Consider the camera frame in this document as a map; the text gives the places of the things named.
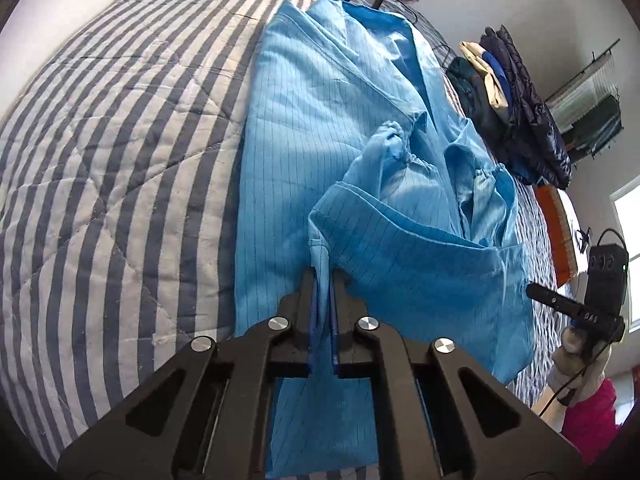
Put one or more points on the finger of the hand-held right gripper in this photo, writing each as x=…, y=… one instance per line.
x=545, y=296

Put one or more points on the window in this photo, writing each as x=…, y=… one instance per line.
x=630, y=225

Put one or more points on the blue white striped blanket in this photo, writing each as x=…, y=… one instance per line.
x=100, y=160

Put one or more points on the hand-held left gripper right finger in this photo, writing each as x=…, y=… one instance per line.
x=342, y=340

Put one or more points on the black clip stand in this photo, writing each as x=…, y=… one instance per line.
x=584, y=240

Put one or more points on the royal blue garment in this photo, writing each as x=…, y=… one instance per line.
x=500, y=77

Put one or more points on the striped hanging cloth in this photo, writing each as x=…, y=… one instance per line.
x=580, y=95

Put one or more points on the dark teal garment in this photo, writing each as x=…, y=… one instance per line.
x=475, y=100

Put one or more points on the black metal clothes rack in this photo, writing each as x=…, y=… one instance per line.
x=607, y=50

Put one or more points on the person's right forearm pink sleeve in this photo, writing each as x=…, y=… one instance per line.
x=590, y=420

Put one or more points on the pile of dark jackets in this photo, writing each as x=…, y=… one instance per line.
x=540, y=130

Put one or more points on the dark hanging clothes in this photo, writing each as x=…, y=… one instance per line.
x=600, y=125

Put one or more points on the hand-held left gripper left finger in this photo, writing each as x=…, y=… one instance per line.
x=312, y=330

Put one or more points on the person's right hand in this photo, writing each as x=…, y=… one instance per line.
x=575, y=360

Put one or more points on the beige garment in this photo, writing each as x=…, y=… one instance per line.
x=487, y=75

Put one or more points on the light blue pinstriped coat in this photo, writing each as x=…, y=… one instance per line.
x=300, y=135

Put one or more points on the table with orange cloth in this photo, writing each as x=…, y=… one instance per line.
x=552, y=220

